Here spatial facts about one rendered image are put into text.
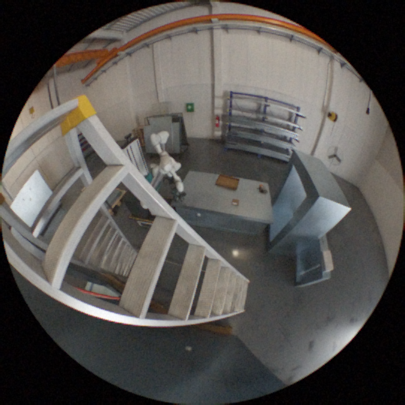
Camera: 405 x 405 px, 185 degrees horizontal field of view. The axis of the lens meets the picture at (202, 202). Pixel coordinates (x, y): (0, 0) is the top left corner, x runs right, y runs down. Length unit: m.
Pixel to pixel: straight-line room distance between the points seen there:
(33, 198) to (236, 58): 9.81
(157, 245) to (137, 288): 0.14
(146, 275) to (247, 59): 6.36
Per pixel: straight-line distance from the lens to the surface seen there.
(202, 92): 6.25
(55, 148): 11.41
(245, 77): 6.03
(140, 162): 2.08
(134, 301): 0.39
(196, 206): 2.03
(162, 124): 4.63
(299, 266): 2.83
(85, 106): 0.37
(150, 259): 0.38
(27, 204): 7.05
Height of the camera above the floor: 2.23
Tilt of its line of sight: 49 degrees down
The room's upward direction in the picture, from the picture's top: 2 degrees counter-clockwise
